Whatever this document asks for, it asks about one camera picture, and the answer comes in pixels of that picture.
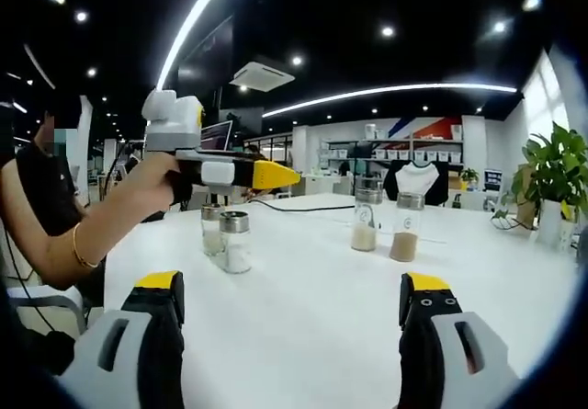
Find open laptop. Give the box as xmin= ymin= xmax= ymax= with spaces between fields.
xmin=199 ymin=119 xmax=234 ymax=153

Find black power cable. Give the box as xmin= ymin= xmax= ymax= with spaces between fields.
xmin=247 ymin=198 xmax=358 ymax=213

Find small potted plant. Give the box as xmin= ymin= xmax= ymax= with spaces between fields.
xmin=458 ymin=166 xmax=482 ymax=193

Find small seasoning bottle white powder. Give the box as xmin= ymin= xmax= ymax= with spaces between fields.
xmin=219 ymin=210 xmax=254 ymax=275

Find small seasoning bottle beige powder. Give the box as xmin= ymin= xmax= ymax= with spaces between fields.
xmin=200 ymin=202 xmax=227 ymax=257

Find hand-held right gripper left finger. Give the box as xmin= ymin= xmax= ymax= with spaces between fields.
xmin=57 ymin=269 xmax=187 ymax=409

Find gold bracelet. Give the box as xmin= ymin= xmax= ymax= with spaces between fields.
xmin=71 ymin=222 xmax=101 ymax=271

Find group of ceiling spotlights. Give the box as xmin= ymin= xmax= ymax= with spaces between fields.
xmin=8 ymin=0 xmax=543 ymax=120

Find white window blinds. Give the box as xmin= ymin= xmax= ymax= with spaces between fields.
xmin=521 ymin=48 xmax=588 ymax=153

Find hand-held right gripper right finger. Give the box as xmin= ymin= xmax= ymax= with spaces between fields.
xmin=398 ymin=271 xmax=523 ymax=409

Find white patterned cup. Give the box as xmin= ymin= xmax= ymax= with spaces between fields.
xmin=557 ymin=199 xmax=579 ymax=253

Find black hanging screen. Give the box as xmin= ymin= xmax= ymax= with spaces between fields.
xmin=176 ymin=13 xmax=236 ymax=89

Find brown paper bag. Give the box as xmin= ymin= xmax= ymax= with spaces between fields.
xmin=511 ymin=164 xmax=544 ymax=232

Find black thin cable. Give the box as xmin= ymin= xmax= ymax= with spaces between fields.
xmin=101 ymin=138 xmax=148 ymax=199

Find large green potted plant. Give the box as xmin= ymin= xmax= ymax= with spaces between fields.
xmin=490 ymin=120 xmax=588 ymax=245

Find white office chair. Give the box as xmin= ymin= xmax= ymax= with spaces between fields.
xmin=5 ymin=283 xmax=89 ymax=337

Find black white raglan shirt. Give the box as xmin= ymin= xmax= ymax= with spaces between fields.
xmin=382 ymin=159 xmax=450 ymax=209

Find operator in black shirt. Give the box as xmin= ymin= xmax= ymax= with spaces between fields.
xmin=0 ymin=105 xmax=77 ymax=382

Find person's left hand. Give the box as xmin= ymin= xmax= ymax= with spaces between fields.
xmin=131 ymin=153 xmax=183 ymax=209

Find ceiling air conditioner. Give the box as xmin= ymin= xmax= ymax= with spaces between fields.
xmin=228 ymin=61 xmax=296 ymax=94

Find metal shelf rack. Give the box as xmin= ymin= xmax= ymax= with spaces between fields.
xmin=320 ymin=123 xmax=465 ymax=165

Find curved ceiling light strip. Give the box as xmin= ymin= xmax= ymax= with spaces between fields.
xmin=261 ymin=82 xmax=518 ymax=119
xmin=155 ymin=0 xmax=240 ymax=91

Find tall seasoning bottle brown powder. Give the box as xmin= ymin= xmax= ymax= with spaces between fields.
xmin=389 ymin=191 xmax=426 ymax=262

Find tall seasoning bottle beige powder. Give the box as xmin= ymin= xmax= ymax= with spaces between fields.
xmin=350 ymin=187 xmax=385 ymax=253

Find row of white storage boxes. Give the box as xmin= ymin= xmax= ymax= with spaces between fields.
xmin=328 ymin=147 xmax=463 ymax=162

